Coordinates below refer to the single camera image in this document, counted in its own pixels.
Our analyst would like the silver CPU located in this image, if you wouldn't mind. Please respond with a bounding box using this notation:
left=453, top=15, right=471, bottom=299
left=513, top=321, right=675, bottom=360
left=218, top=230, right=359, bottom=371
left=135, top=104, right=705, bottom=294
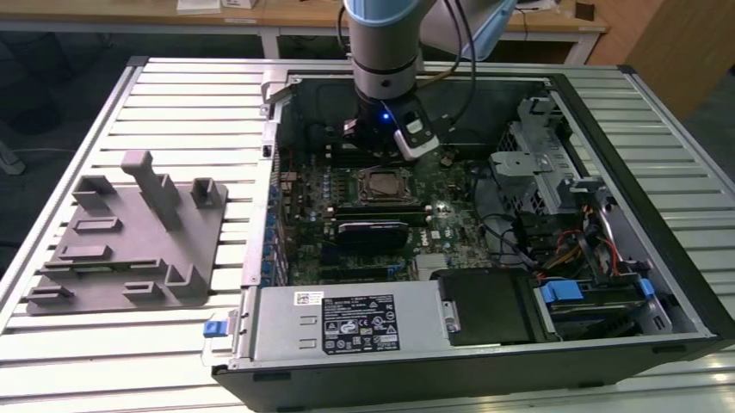
left=370, top=171, right=405, bottom=197

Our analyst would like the CPU socket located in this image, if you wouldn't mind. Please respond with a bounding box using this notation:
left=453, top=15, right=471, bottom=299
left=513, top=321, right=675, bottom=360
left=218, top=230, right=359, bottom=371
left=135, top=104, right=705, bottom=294
left=357, top=167, right=419, bottom=204

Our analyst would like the grey plastic case latch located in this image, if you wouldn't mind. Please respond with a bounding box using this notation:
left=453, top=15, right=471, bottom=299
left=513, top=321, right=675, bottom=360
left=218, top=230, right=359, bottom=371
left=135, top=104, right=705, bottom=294
left=260, top=70, right=290, bottom=118

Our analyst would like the black graphics card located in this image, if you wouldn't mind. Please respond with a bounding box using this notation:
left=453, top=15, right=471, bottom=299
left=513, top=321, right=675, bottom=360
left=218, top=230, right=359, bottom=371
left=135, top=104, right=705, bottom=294
left=335, top=219, right=414, bottom=252

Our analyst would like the silver metal disk bay cage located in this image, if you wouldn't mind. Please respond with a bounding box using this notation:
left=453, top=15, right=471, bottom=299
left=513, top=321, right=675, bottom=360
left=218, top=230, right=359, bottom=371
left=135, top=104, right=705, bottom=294
left=487, top=96, right=607, bottom=219

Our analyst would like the green motherboard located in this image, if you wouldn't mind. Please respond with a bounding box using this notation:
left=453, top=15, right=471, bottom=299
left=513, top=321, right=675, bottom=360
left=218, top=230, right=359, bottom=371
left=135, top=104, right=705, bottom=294
left=274, top=144, right=522, bottom=288

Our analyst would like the silver finned heat sink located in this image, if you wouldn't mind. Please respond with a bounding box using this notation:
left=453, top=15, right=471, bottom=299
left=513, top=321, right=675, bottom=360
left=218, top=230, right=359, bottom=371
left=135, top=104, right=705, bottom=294
left=414, top=252, right=451, bottom=277

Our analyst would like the black plastic shroud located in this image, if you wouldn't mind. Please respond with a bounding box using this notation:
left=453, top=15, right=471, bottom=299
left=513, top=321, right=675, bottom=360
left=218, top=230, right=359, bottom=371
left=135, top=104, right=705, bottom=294
left=435, top=268, right=550, bottom=348

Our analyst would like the silver power supply unit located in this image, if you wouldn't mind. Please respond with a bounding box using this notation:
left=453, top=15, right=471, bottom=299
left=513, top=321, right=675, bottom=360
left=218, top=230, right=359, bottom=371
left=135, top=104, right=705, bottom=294
left=251, top=281, right=457, bottom=363

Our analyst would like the wooden desk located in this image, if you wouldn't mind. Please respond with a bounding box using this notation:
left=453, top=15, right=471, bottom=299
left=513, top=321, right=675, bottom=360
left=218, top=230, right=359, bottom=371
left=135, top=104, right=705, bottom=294
left=0, top=0, right=611, bottom=65

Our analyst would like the grey parts rack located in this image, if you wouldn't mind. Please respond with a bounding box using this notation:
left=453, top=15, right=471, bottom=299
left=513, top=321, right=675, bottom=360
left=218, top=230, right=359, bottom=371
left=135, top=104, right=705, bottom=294
left=26, top=150, right=231, bottom=317

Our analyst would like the hard disk in blue carrier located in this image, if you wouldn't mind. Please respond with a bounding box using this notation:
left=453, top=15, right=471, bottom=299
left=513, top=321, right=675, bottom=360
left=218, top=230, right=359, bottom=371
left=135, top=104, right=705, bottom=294
left=533, top=277, right=674, bottom=343

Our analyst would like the blue release latch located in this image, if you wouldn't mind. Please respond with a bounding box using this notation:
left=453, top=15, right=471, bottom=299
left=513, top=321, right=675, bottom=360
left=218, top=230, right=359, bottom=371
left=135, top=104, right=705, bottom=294
left=203, top=312, right=231, bottom=339

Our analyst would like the wooden cabinet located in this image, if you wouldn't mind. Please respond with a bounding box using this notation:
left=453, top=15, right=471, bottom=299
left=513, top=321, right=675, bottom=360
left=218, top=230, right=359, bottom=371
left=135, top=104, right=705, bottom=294
left=589, top=0, right=735, bottom=124

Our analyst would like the green RAM stick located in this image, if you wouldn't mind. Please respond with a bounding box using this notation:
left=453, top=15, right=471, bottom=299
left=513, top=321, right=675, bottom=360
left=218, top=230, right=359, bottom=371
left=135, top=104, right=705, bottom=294
left=68, top=262, right=158, bottom=273

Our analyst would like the black open PC case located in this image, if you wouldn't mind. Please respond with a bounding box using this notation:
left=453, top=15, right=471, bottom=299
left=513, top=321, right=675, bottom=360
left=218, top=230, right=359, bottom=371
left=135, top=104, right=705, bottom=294
left=210, top=64, right=735, bottom=413

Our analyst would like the grey chair base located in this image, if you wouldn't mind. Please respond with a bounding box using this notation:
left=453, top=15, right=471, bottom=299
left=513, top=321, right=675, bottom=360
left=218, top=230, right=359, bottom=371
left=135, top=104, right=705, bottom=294
left=0, top=141, right=26, bottom=176

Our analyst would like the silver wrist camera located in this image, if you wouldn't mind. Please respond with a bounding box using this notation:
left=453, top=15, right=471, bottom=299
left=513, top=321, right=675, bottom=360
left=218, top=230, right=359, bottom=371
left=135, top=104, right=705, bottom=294
left=393, top=109, right=442, bottom=162

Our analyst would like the red flat cable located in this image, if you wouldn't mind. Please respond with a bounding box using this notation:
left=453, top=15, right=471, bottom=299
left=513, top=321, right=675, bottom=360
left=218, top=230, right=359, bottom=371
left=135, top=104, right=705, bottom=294
left=609, top=240, right=626, bottom=276

